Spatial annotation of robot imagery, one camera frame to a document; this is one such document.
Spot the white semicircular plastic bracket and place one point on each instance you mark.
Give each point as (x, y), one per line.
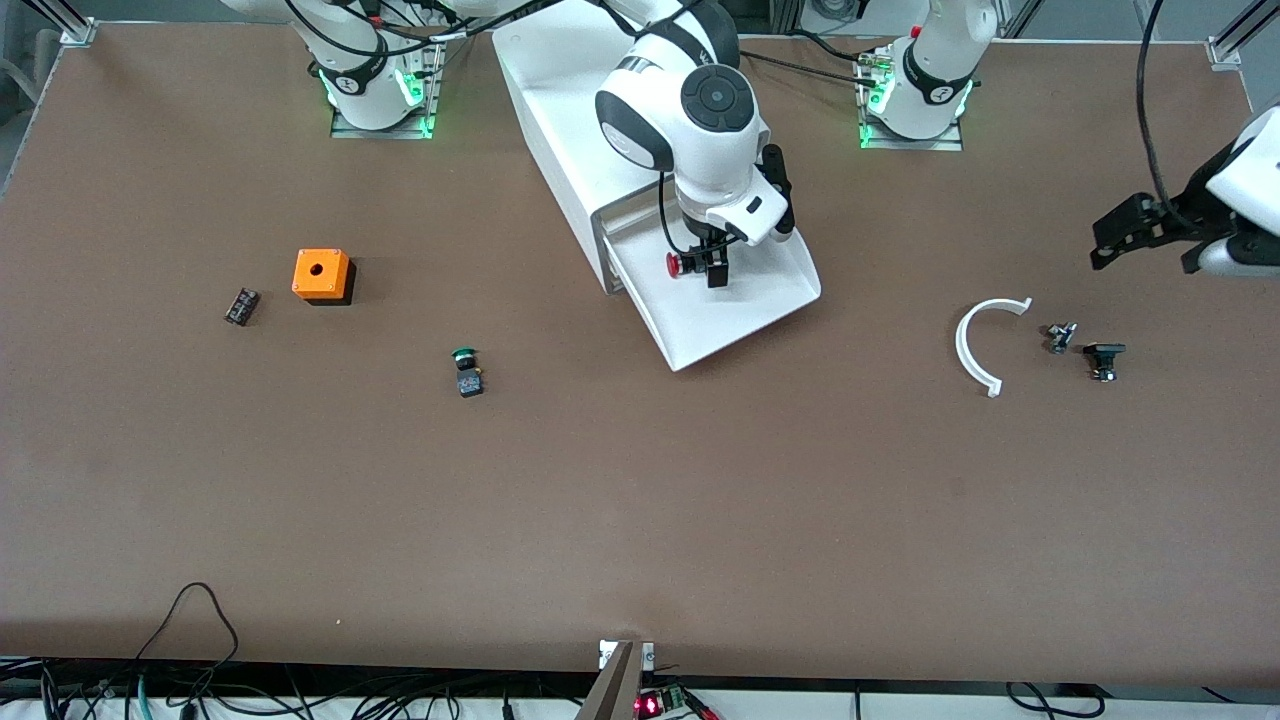
(962, 345)

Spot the aluminium frame post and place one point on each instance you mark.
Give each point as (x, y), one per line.
(1228, 45)
(70, 28)

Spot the red push button switch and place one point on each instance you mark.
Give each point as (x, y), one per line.
(676, 265)

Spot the orange button enclosure box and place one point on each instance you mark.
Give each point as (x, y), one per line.
(320, 272)

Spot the small black contact block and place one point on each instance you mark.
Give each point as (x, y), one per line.
(241, 306)

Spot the white metal drawer tray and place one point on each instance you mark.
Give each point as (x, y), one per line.
(730, 310)

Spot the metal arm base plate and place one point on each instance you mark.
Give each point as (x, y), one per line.
(945, 143)
(420, 125)

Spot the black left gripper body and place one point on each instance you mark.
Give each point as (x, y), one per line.
(1187, 207)

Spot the small silver screw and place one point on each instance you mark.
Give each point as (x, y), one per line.
(1060, 337)

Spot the black push button switch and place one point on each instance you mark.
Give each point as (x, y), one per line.
(1104, 351)

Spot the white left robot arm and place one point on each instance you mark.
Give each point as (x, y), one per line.
(930, 70)

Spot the white drawer cabinet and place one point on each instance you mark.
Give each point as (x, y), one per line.
(560, 130)

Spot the circuit board with red light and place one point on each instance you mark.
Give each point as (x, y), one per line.
(660, 702)

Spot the green push button switch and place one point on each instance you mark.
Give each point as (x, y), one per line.
(468, 380)

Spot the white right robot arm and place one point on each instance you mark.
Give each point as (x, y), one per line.
(660, 110)

